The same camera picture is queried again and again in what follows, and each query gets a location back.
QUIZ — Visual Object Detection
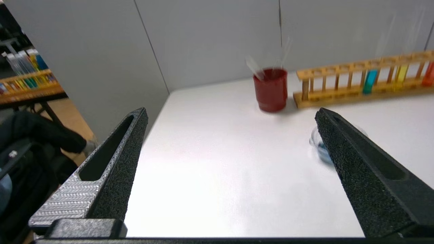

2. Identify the dark background table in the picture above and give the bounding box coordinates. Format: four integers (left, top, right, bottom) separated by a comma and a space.
0, 91, 69, 126

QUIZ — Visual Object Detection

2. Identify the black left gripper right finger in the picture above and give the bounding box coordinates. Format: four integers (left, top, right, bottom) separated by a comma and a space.
315, 108, 434, 238

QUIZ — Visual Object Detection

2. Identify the wooden test tube rack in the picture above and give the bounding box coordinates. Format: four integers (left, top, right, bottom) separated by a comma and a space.
293, 50, 434, 109

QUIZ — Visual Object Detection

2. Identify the person in black clothing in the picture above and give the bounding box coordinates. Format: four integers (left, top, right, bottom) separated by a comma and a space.
0, 111, 87, 155

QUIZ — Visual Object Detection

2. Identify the dark red plastic cup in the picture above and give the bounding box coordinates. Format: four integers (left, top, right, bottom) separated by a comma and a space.
253, 68, 289, 113

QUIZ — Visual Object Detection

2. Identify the yellow liquid glass test tube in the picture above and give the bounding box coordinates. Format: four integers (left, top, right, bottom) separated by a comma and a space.
394, 7, 426, 84

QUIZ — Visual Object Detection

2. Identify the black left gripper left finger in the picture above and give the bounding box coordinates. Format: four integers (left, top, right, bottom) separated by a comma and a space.
28, 107, 149, 235

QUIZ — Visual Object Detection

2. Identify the grey sneaker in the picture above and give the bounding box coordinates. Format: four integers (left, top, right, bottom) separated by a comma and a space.
83, 140, 99, 157

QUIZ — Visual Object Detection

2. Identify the red liquid glass test tube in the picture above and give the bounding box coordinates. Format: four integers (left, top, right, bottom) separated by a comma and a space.
245, 56, 265, 81
421, 21, 434, 87

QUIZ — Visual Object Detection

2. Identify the black bag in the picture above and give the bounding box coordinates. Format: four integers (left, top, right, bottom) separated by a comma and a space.
0, 141, 78, 244

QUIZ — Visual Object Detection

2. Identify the background wooden tube rack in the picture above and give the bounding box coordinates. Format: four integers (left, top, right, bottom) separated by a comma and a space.
0, 69, 65, 104

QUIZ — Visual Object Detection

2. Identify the clear glass beaker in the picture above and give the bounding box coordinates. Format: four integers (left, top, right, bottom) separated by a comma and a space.
309, 125, 369, 166

